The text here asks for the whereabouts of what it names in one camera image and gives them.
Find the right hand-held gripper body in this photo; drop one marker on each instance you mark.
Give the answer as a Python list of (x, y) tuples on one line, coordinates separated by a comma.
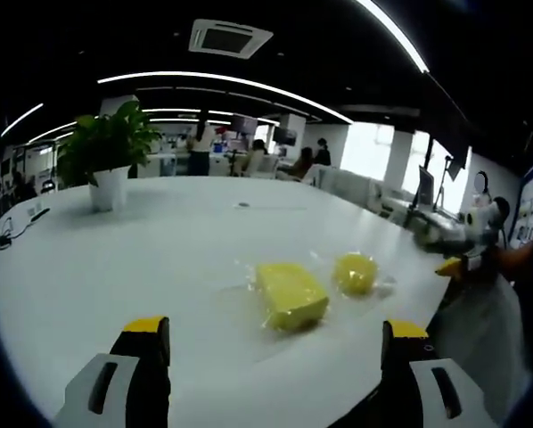
[(482, 220)]

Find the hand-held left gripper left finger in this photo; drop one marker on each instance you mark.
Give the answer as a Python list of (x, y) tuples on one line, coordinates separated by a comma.
[(133, 356)]

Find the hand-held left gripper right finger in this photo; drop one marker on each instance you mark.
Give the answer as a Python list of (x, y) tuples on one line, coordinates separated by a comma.
[(409, 356)]

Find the round yellow silicone block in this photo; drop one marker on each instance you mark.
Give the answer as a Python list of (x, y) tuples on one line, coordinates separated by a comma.
[(355, 273)]

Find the rectangular yellow silicone block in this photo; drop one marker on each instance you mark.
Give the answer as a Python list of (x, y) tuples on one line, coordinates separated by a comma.
[(291, 294)]

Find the black tripod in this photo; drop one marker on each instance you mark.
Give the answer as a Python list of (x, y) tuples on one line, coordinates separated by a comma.
[(444, 183)]

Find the computer monitor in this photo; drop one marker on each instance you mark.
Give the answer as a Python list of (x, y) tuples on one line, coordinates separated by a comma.
[(426, 187)]

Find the person's white clothing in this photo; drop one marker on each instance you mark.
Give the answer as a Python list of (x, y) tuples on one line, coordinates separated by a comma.
[(480, 339)]

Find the clear plastic wrap sheet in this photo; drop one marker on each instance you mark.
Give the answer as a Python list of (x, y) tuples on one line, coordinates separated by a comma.
[(293, 343)]

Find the white plant pot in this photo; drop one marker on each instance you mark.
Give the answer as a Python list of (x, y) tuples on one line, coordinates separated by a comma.
[(110, 189)]

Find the round table grommet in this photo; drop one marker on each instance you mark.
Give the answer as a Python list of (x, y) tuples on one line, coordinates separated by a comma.
[(242, 205)]

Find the long ceiling light strip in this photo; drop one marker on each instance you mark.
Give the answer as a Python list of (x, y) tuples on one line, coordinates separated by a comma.
[(393, 33), (231, 87)]

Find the green potted plant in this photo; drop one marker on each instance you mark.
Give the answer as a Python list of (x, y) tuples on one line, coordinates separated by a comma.
[(108, 142)]

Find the ceiling air conditioner vent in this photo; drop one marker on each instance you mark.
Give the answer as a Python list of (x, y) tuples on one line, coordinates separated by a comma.
[(230, 39)]

